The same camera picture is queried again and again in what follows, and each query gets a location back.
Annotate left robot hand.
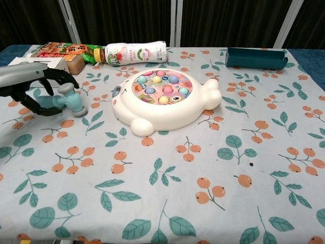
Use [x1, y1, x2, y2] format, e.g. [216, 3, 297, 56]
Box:
[0, 62, 80, 117]

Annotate light blue toy hammer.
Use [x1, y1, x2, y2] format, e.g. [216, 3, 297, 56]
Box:
[32, 83, 89, 118]

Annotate white whack-a-mole toy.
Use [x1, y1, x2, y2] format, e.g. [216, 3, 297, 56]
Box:
[111, 69, 222, 138]

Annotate white cardboard product box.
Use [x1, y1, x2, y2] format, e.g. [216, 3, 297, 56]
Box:
[8, 56, 70, 72]

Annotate green orange snack bag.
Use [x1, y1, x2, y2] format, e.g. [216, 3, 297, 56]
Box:
[31, 41, 106, 65]

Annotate white label drink bottle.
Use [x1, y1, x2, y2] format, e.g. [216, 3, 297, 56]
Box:
[93, 40, 169, 68]

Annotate floral print tablecloth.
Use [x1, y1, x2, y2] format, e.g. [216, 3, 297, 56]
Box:
[0, 43, 325, 244]

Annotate dark teal box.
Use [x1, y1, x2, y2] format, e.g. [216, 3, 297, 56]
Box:
[225, 47, 289, 71]

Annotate silver partition post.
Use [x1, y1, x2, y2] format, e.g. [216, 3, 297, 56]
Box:
[169, 0, 184, 48]
[272, 0, 305, 49]
[57, 0, 80, 44]

